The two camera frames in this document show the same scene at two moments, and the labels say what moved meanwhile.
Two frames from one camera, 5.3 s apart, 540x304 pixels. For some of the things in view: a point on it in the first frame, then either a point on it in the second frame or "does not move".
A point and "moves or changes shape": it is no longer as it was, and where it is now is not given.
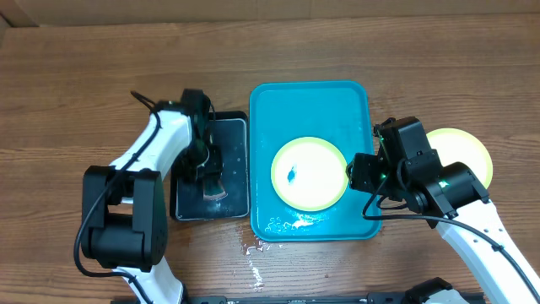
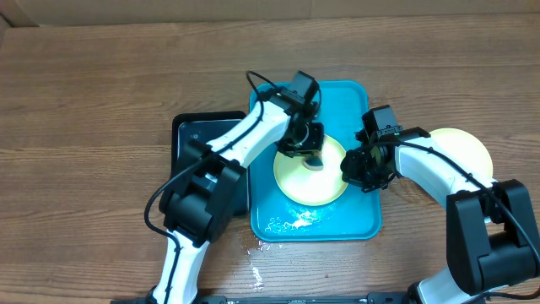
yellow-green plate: [310, 174] does not move
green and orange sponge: [213, 189] moves or changes shape
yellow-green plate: [454, 145] does not move
